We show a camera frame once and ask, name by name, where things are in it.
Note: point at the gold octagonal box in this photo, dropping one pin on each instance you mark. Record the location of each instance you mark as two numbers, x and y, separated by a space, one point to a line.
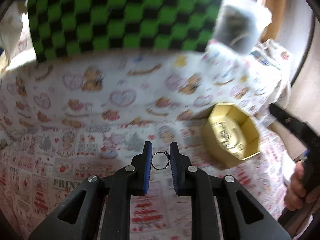
247 126

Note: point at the strawberry printed cloth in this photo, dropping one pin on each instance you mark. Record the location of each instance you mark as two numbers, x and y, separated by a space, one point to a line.
62 170

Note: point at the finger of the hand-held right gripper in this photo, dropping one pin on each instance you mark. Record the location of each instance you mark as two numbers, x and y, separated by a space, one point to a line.
282 116

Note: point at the green black checkered box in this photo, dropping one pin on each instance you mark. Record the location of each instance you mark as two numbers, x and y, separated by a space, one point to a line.
112 12

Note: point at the bear printed cloth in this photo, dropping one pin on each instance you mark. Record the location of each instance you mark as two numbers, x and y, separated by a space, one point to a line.
100 92

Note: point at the wooden window frame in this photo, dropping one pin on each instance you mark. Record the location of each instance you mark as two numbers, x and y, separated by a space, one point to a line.
271 30

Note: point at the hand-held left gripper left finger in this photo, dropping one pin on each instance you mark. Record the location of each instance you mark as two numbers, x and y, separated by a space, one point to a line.
147 170

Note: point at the person's right hand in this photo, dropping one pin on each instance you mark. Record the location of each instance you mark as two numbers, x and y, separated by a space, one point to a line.
296 187

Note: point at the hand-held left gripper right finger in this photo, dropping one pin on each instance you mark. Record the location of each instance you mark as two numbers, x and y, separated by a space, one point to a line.
175 172

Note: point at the translucent plastic tub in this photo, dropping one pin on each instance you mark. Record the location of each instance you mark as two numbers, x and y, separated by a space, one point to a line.
237 27

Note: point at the silver bangle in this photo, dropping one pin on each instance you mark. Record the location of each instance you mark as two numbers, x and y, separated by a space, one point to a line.
223 136

